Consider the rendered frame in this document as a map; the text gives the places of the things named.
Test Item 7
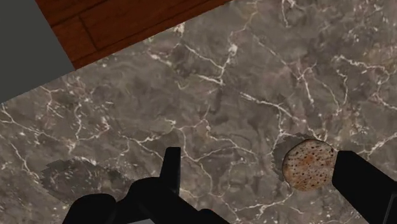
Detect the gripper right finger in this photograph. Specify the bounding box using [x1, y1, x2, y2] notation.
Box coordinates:
[331, 150, 397, 224]

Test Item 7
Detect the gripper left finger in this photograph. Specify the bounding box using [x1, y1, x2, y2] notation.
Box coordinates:
[62, 146, 231, 224]

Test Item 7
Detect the speckled tan flatbread slice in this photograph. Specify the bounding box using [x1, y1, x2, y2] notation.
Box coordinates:
[281, 138, 338, 192]

